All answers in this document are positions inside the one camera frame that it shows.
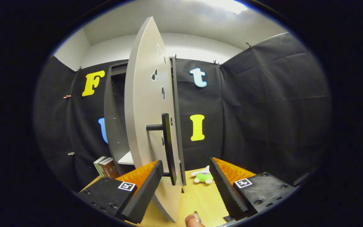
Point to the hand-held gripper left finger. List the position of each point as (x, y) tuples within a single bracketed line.
[(145, 195)]

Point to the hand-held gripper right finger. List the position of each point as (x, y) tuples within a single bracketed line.
[(225, 189)]

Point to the beige cabinet door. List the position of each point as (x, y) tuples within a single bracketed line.
[(140, 110)]

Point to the green and pink plush toy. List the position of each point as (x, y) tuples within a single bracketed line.
[(204, 176)]

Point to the white cabinet shelf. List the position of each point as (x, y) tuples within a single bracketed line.
[(126, 159)]

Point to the brown book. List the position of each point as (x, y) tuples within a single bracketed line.
[(112, 168)]

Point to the grey cabinet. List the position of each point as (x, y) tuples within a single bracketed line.
[(115, 132)]

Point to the black backdrop cloth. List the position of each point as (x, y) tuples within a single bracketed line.
[(263, 110)]

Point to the long ceiling light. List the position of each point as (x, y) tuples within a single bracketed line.
[(225, 4)]

